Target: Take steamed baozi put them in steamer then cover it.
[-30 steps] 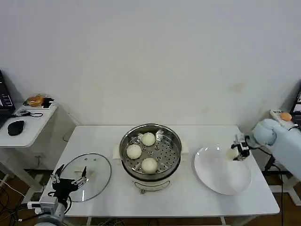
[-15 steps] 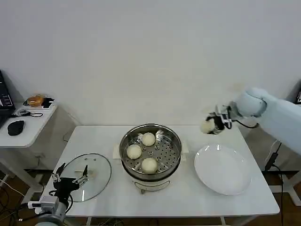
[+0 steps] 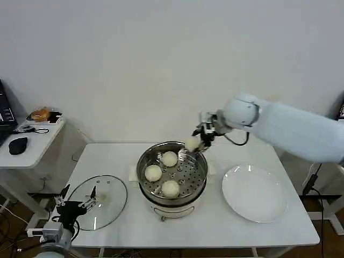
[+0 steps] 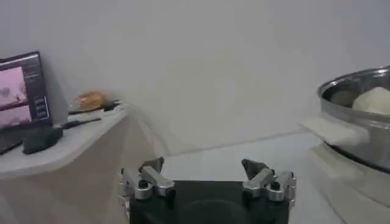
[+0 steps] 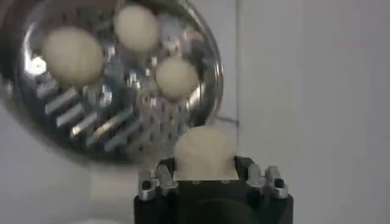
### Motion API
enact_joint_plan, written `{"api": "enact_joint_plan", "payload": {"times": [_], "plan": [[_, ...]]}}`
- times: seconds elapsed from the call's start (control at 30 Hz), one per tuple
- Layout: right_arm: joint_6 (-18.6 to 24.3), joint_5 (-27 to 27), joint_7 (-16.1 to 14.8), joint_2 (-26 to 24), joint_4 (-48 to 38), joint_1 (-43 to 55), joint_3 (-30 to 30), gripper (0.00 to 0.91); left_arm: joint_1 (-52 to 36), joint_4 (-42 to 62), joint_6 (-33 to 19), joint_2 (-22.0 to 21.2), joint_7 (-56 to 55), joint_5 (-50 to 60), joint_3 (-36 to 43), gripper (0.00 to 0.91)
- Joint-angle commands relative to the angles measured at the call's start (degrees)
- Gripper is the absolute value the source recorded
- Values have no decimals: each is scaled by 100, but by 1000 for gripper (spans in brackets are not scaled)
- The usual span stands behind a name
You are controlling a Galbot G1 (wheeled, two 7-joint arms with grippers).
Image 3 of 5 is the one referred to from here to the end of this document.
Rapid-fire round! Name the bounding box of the black computer mouse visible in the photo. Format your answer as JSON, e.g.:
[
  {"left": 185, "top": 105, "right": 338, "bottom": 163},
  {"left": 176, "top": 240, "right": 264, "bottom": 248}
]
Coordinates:
[{"left": 8, "top": 137, "right": 29, "bottom": 155}]

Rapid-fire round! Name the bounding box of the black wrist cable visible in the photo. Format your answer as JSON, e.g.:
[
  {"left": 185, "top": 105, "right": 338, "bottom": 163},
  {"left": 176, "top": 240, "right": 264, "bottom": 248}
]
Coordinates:
[
  {"left": 70, "top": 219, "right": 81, "bottom": 240},
  {"left": 222, "top": 128, "right": 250, "bottom": 147}
]

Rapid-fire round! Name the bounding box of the black power adapter cable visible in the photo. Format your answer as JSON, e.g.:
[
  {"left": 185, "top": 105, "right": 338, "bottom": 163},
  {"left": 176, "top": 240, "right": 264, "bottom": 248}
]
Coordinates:
[{"left": 302, "top": 162, "right": 323, "bottom": 197}]

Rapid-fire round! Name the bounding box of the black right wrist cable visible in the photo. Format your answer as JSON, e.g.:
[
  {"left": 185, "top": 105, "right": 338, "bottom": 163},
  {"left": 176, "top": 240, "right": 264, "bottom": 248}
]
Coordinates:
[{"left": 222, "top": 128, "right": 250, "bottom": 147}]

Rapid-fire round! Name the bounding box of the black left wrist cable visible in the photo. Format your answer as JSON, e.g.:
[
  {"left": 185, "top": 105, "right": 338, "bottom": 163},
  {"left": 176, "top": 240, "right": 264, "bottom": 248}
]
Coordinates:
[{"left": 70, "top": 219, "right": 81, "bottom": 240}]

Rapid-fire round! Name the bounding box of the white side desk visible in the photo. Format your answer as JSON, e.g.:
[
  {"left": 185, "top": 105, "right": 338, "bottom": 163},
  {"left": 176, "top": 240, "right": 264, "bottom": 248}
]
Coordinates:
[{"left": 0, "top": 118, "right": 68, "bottom": 232}]

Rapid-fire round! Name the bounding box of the white electric cooker base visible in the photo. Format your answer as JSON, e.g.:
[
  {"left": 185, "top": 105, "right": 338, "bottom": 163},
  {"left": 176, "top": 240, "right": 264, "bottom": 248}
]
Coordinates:
[{"left": 139, "top": 178, "right": 207, "bottom": 223}]

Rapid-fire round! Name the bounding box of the bagged brown bread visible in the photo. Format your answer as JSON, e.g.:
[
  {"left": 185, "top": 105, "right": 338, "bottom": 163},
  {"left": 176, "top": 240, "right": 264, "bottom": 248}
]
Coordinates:
[{"left": 30, "top": 106, "right": 52, "bottom": 122}]

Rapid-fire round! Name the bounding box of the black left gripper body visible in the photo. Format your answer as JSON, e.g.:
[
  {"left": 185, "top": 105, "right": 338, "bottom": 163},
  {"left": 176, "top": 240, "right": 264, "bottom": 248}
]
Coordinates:
[{"left": 57, "top": 200, "right": 89, "bottom": 230}]

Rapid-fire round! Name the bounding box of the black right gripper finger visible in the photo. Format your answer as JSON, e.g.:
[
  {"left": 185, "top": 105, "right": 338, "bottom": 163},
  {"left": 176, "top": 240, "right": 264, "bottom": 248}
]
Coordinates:
[
  {"left": 199, "top": 133, "right": 215, "bottom": 152},
  {"left": 192, "top": 125, "right": 207, "bottom": 137}
]

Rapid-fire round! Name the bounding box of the white desk with black cable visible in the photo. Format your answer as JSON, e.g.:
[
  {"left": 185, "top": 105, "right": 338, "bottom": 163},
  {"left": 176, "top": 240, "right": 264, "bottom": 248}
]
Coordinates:
[{"left": 319, "top": 161, "right": 344, "bottom": 234}]

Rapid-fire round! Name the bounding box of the round white plate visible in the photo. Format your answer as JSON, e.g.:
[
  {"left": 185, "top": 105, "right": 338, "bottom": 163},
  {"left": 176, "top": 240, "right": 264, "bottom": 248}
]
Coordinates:
[{"left": 221, "top": 164, "right": 289, "bottom": 224}]

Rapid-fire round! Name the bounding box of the black laptop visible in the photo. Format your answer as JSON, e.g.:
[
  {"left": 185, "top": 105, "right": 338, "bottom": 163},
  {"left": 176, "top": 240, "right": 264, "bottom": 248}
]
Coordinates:
[{"left": 0, "top": 77, "right": 19, "bottom": 148}]

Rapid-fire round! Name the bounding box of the black looped strap with key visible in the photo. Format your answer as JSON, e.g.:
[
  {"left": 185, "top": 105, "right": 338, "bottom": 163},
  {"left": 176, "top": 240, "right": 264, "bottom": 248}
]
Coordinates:
[{"left": 12, "top": 124, "right": 51, "bottom": 135}]

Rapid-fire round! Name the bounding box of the black and white box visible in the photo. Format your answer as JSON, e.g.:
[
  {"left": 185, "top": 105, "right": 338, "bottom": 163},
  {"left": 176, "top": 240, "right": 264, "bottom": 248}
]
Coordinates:
[{"left": 47, "top": 110, "right": 65, "bottom": 125}]

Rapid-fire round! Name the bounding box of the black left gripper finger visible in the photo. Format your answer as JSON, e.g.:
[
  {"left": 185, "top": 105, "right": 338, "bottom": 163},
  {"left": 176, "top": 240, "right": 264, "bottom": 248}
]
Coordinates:
[
  {"left": 54, "top": 183, "right": 71, "bottom": 208},
  {"left": 80, "top": 185, "right": 98, "bottom": 211}
]

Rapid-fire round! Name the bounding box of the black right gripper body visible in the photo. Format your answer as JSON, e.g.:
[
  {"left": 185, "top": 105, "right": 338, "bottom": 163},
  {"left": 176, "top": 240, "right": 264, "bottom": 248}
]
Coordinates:
[{"left": 201, "top": 118, "right": 218, "bottom": 137}]

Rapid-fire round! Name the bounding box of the white steamed bun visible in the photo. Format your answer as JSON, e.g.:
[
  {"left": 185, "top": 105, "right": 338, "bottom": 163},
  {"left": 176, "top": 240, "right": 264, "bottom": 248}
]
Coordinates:
[
  {"left": 185, "top": 137, "right": 203, "bottom": 153},
  {"left": 161, "top": 180, "right": 181, "bottom": 199},
  {"left": 162, "top": 151, "right": 179, "bottom": 168},
  {"left": 144, "top": 164, "right": 163, "bottom": 183}
]

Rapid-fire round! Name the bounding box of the round glass lid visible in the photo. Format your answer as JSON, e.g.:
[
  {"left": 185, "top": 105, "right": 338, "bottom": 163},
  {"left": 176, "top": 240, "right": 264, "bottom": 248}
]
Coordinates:
[{"left": 66, "top": 175, "right": 128, "bottom": 232}]

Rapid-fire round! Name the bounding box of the steel perforated steamer basket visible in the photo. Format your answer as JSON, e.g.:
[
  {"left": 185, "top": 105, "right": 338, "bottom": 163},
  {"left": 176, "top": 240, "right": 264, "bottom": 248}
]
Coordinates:
[{"left": 137, "top": 142, "right": 209, "bottom": 203}]

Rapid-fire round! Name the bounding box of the white work table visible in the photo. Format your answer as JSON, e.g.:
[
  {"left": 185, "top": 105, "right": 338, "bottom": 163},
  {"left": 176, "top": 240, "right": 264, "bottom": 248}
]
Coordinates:
[{"left": 40, "top": 142, "right": 321, "bottom": 258}]

